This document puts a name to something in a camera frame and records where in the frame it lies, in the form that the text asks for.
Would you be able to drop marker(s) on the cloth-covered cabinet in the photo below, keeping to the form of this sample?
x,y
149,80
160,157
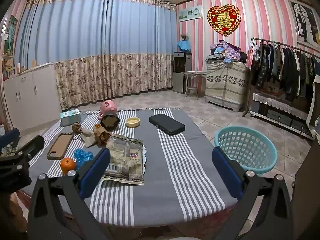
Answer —
x,y
225,85

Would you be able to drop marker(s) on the blue crumpled plastic bag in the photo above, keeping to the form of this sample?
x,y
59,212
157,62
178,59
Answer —
x,y
83,156

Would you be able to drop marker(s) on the pink white hanging bag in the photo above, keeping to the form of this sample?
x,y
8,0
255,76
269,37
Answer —
x,y
252,55

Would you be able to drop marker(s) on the grey water dispenser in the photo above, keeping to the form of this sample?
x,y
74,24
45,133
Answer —
x,y
181,72

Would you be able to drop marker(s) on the brown phone case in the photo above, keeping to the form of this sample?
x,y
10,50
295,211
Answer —
x,y
60,146

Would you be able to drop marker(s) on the black round dish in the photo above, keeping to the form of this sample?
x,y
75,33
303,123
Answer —
x,y
110,123

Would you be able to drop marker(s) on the white low cabinet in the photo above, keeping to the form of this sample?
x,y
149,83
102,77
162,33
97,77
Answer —
x,y
30,92

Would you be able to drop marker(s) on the orange fruit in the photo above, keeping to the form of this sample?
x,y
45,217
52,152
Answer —
x,y
68,166

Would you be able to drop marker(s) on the black and white wall poster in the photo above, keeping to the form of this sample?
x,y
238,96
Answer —
x,y
303,22

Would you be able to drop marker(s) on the large crinkled snack packet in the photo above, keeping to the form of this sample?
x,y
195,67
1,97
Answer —
x,y
125,160

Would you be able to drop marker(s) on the green wall poster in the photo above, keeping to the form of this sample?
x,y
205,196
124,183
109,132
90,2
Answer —
x,y
11,37

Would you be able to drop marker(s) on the pile of folded clothes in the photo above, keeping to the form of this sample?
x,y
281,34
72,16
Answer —
x,y
225,51

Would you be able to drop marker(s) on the teal plastic basket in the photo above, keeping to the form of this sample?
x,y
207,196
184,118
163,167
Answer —
x,y
246,150

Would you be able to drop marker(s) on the orange snack wrapper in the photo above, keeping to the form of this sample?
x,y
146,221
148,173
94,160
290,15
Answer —
x,y
102,135

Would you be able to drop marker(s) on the pink pig-shaped pot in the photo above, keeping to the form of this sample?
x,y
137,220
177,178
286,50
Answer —
x,y
108,107

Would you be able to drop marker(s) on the row of hanging clothes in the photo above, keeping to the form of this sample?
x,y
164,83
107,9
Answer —
x,y
282,67

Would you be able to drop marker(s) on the blue and floral curtain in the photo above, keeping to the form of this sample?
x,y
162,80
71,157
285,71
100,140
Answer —
x,y
100,42

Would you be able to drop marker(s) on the grey white striped blanket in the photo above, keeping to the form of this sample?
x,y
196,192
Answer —
x,y
175,170

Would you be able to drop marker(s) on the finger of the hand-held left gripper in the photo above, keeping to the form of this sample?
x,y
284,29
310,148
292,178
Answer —
x,y
10,137
35,145

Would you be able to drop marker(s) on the crumpled brown paper ball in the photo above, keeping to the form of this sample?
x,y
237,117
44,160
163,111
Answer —
x,y
76,127

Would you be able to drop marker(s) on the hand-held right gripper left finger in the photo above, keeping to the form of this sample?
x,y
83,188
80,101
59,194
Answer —
x,y
95,172

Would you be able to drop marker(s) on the teal tissue box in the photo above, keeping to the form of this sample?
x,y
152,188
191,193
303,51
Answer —
x,y
70,117

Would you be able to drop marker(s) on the lace-covered low shelf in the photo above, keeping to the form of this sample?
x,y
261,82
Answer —
x,y
280,107

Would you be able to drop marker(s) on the red heart wall decoration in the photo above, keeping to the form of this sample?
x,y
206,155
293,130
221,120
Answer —
x,y
223,20

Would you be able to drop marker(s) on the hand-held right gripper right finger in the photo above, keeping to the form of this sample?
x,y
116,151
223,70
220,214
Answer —
x,y
227,172

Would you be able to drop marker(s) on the black rectangular case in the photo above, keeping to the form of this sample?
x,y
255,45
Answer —
x,y
167,124

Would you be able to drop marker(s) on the long framed wall picture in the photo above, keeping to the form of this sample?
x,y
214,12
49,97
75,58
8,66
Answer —
x,y
190,13

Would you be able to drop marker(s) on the yellow bowl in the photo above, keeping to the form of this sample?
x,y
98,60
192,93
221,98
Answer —
x,y
133,122

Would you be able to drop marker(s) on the metal clothes rack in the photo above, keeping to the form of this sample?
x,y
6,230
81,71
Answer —
x,y
282,44

